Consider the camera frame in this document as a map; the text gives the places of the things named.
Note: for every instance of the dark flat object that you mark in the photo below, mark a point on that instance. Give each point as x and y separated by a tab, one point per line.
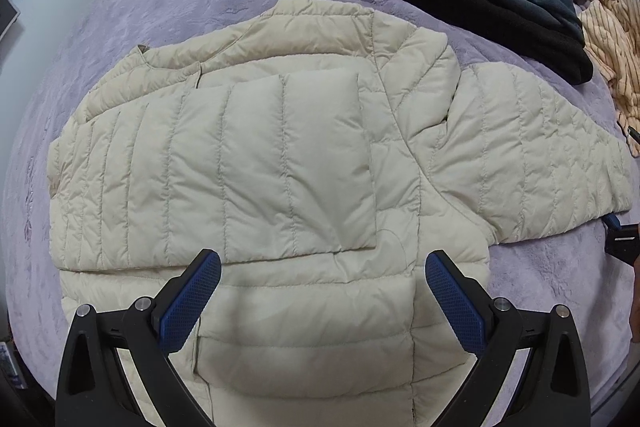
7	19

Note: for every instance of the beige striped shirt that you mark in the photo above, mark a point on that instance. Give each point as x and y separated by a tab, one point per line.
610	37

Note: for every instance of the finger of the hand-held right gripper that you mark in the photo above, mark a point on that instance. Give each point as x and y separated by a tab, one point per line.
620	239
635	142

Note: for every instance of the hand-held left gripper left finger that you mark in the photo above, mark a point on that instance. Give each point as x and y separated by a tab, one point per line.
192	302

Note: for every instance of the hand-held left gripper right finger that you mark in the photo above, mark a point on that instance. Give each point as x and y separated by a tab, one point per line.
457	302

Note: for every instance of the cream puffer jacket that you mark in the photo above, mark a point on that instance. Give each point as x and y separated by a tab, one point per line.
280	157

